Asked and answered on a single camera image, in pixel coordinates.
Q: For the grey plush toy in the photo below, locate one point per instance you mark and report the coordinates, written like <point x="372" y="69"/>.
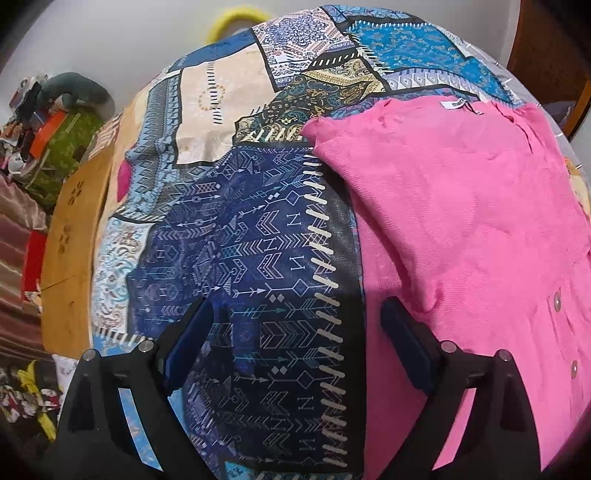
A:
<point x="83" y="90"/>

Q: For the red cloth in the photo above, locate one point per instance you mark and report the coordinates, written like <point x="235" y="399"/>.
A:
<point x="34" y="263"/>

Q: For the green patterned cloth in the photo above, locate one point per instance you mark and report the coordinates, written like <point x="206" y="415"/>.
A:
<point x="62" y="150"/>

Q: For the pink knit cardigan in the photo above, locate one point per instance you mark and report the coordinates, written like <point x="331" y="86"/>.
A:
<point x="452" y="207"/>

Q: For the brown striped curtain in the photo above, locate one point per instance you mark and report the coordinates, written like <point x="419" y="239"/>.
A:
<point x="18" y="277"/>

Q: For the brown wooden furniture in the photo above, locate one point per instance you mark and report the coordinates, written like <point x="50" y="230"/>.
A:
<point x="549" y="50"/>

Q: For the patchwork printed bedsheet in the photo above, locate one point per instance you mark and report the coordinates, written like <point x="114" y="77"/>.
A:
<point x="258" y="230"/>

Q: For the wooden bed board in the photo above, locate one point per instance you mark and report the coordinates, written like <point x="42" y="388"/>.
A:
<point x="69" y="230"/>

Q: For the orange fleece blanket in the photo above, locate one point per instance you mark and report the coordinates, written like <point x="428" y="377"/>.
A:
<point x="579" y="184"/>

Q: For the pile of printed clothes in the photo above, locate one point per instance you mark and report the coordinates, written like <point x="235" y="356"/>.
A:
<point x="27" y="401"/>

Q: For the pile of clutter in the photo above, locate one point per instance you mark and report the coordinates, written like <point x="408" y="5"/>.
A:
<point x="23" y="120"/>

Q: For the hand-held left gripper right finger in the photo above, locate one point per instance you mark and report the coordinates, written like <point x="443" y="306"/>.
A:
<point x="406" y="339"/>

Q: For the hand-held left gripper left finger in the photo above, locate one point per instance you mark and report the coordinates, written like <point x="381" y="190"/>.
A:
<point x="193" y="337"/>

